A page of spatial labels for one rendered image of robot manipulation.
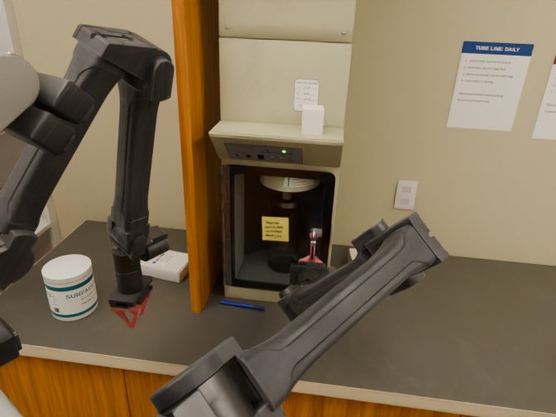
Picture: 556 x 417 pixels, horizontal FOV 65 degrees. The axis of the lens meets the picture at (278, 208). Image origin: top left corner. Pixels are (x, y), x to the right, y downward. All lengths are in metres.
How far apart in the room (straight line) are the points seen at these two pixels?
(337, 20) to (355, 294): 0.72
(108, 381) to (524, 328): 1.22
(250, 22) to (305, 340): 0.82
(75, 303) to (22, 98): 0.98
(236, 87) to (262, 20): 0.17
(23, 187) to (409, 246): 0.56
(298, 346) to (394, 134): 1.21
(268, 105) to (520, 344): 0.97
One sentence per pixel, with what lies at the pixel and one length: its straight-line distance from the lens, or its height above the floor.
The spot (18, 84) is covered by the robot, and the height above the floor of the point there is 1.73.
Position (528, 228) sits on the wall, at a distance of 1.86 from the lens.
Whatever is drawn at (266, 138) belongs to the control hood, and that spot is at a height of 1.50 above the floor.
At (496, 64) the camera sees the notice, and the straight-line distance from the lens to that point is 1.62.
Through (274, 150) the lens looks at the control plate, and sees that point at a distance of 1.09.
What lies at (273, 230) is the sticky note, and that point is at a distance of 1.26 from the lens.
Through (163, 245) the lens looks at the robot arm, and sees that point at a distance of 1.05.
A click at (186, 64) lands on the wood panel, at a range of 1.08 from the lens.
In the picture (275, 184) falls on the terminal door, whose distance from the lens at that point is 1.20.
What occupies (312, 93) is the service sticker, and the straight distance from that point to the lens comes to 1.13.
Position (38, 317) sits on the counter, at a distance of 1.49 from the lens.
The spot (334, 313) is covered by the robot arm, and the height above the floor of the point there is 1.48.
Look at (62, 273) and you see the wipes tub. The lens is 1.38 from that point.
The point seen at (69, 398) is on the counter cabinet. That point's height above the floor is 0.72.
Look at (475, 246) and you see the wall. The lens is 1.84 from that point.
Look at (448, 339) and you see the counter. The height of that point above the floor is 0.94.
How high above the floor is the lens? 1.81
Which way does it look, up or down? 26 degrees down
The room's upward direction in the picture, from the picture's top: 2 degrees clockwise
